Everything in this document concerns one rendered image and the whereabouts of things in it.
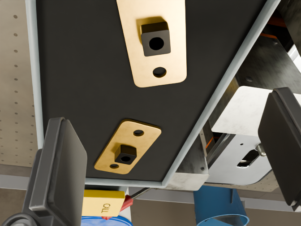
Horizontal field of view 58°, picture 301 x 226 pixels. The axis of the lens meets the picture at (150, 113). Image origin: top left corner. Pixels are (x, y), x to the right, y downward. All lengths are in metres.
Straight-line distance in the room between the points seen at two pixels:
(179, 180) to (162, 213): 2.39
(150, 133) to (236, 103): 0.12
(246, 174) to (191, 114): 0.50
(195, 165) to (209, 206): 1.85
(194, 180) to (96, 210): 0.23
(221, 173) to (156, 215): 2.25
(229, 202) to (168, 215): 0.79
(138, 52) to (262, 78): 0.18
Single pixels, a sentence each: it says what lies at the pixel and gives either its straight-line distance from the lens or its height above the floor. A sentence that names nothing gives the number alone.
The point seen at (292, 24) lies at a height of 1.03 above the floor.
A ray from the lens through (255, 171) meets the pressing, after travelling 0.71.
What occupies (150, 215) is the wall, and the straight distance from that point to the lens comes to 2.88.
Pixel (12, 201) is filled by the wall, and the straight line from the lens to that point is 2.75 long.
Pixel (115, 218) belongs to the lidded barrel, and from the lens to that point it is 1.88.
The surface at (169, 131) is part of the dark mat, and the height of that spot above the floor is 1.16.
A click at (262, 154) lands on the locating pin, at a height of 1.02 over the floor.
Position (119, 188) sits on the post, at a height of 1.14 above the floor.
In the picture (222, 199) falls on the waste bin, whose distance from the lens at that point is 2.40.
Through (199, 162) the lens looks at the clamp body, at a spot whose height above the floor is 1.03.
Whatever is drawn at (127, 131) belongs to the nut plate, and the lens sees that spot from 0.24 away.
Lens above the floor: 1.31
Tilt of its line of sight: 42 degrees down
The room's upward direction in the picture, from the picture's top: 174 degrees clockwise
